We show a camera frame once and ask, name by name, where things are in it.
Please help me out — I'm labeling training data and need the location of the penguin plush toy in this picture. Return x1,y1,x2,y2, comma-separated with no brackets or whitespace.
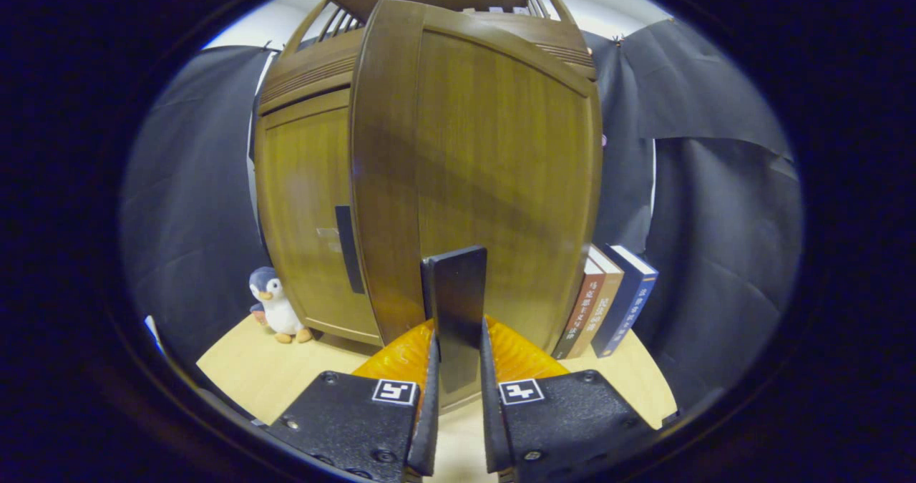
248,266,313,344

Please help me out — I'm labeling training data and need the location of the blue book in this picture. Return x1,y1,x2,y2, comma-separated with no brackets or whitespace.
590,244,659,358

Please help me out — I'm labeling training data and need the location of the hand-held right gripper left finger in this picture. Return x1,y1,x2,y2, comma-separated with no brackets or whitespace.
265,318,441,483

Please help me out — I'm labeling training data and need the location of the wooden cabinet drawer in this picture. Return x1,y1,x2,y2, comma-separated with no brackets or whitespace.
258,12,596,115

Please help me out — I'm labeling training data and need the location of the tan book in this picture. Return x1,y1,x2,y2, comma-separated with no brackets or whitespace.
569,245,625,358

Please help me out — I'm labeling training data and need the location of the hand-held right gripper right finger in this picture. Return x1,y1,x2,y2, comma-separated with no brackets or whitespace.
479,316,656,478

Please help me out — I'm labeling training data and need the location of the black backdrop cloth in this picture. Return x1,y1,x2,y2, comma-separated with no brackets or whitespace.
120,18,804,412

